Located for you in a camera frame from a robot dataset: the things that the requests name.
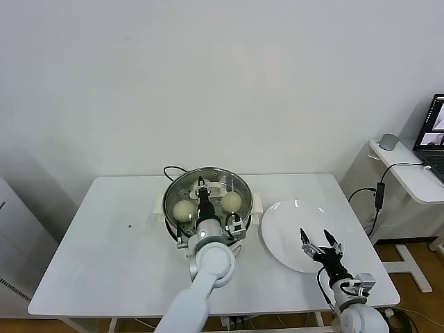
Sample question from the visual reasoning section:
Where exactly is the white steamed baozi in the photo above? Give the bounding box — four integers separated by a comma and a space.
172, 200, 197, 223
221, 192, 243, 213

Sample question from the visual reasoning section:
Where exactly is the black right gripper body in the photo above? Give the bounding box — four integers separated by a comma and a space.
313, 250, 352, 281

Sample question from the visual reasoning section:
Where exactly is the white electric cooking pot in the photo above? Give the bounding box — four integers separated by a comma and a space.
152, 192, 263, 259

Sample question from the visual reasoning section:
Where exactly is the white side desk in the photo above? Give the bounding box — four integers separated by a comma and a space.
339, 138, 444, 294

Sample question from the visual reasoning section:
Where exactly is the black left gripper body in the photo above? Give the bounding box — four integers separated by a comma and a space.
197, 196, 216, 222

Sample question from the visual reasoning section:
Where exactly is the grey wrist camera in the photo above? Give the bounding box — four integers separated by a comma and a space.
352, 273, 377, 296
224, 221, 249, 240

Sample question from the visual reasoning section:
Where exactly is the round glass pot lid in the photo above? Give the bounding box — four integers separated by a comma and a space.
162, 166, 254, 241

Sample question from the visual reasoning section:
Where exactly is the white floor appliance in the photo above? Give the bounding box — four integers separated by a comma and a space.
0, 173, 60, 302

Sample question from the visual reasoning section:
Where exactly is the round white plate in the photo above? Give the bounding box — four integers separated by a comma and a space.
260, 198, 347, 275

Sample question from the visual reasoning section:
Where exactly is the perforated steel steamer basket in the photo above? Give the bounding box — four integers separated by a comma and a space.
162, 167, 254, 244

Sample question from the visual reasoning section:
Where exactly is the black charger adapter with cables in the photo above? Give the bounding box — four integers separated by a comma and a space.
348, 162, 433, 239

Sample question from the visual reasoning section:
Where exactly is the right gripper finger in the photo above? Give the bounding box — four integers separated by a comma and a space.
324, 229, 345, 257
300, 228, 322, 258

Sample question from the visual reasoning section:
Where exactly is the white power strip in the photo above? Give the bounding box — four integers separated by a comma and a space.
221, 314, 259, 330

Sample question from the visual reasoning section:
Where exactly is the dark open laptop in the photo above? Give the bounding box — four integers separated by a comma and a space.
412, 92, 444, 174

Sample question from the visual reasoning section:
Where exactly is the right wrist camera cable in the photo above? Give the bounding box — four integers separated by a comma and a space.
316, 268, 343, 313

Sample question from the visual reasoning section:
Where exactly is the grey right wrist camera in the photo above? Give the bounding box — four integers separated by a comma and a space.
352, 273, 377, 296

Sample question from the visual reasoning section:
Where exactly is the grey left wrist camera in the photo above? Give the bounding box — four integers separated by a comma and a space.
224, 221, 249, 240

